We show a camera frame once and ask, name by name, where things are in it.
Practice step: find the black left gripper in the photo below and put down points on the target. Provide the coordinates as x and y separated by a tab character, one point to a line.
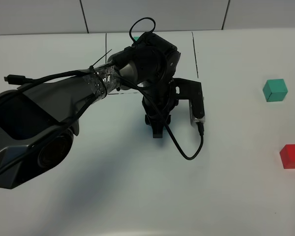
164	98

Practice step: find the red block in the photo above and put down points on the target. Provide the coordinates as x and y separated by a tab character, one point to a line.
287	155

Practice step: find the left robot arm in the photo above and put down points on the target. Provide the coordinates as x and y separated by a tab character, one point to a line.
40	118

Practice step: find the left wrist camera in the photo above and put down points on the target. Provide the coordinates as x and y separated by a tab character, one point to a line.
191	91

